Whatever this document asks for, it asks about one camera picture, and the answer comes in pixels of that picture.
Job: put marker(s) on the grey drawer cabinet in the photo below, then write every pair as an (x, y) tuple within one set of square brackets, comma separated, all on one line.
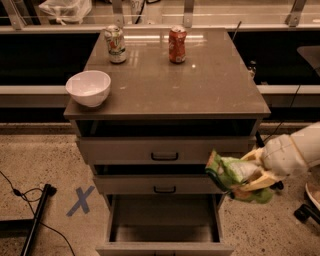
[(212, 82)]

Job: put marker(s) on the green soda can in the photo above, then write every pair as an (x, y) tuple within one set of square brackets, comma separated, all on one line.
[(115, 44)]

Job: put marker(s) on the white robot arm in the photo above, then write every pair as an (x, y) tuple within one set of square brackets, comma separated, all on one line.
[(308, 142)]

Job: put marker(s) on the top drawer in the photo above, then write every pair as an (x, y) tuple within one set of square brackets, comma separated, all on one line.
[(189, 141)]

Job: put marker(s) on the black stand leg left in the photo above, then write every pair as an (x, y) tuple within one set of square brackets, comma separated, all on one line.
[(47, 191)]

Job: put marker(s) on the red soda can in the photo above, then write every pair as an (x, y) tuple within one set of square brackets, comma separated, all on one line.
[(177, 36)]

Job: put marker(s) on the white bowl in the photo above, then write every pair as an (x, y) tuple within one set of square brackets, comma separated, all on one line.
[(89, 88)]

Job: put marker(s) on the middle drawer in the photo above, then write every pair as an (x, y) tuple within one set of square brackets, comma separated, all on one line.
[(157, 179)]

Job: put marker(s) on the drawer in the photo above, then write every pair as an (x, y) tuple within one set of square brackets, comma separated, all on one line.
[(189, 141), (157, 179), (164, 225)]

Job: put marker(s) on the blue tape cross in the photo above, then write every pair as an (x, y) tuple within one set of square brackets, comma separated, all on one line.
[(81, 202)]

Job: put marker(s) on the bottom drawer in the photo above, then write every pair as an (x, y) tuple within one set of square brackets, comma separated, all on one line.
[(164, 225)]

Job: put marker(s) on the metal railing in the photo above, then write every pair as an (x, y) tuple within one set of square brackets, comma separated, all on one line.
[(25, 15)]

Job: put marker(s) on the green rice chip bag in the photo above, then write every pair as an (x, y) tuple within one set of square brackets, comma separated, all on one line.
[(228, 173)]

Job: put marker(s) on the clear plastic bag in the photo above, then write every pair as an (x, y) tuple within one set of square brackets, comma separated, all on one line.
[(67, 11)]

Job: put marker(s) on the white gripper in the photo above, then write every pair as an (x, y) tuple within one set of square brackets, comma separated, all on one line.
[(281, 156)]

